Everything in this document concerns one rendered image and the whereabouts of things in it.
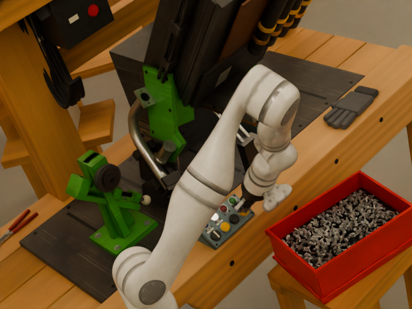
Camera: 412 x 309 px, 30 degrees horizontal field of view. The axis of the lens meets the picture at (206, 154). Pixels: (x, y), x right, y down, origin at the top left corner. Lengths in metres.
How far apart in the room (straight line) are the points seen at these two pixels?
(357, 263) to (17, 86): 1.03
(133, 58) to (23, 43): 0.31
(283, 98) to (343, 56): 1.28
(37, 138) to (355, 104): 0.94
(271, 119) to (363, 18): 3.34
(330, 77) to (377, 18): 2.20
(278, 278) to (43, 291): 0.63
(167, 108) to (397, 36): 2.58
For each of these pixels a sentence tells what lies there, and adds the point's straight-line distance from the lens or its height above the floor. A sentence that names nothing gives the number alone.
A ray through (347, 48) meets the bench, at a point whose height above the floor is 0.88.
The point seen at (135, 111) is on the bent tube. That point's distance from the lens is 2.13.
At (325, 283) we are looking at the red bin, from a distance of 1.88.
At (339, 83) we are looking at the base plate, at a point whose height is 0.90.
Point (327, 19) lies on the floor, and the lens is 4.78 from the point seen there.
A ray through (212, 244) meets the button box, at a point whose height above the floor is 0.92.
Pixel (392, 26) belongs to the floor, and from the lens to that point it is 4.57.
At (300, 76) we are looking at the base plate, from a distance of 2.55.
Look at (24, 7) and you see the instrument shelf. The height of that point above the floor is 1.52.
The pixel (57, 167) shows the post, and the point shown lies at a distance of 2.34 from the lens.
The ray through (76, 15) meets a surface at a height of 1.43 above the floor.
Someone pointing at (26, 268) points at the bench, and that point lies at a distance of 2.23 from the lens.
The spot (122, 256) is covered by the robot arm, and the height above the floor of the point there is 1.27.
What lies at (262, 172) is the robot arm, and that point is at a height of 1.15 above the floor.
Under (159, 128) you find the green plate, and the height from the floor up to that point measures 1.11.
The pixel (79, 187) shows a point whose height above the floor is 1.13.
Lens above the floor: 2.23
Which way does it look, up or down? 35 degrees down
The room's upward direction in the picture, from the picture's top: 18 degrees counter-clockwise
